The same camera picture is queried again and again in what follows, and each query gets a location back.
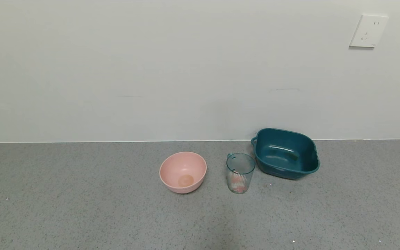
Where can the clear ribbed teal-tinted cup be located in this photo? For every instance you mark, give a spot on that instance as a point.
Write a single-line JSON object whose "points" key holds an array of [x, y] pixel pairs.
{"points": [[240, 168]]}

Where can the orange white shrimp pieces heap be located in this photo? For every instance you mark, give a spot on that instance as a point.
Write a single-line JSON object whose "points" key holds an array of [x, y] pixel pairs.
{"points": [[238, 185]]}

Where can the pink plastic bowl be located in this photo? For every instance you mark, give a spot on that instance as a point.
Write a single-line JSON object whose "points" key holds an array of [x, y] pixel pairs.
{"points": [[182, 168]]}

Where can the teal plastic basin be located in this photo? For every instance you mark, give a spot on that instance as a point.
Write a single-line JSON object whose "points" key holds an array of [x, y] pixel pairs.
{"points": [[283, 156]]}

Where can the white wall socket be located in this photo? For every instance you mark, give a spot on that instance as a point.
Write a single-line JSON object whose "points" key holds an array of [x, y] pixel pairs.
{"points": [[368, 30]]}

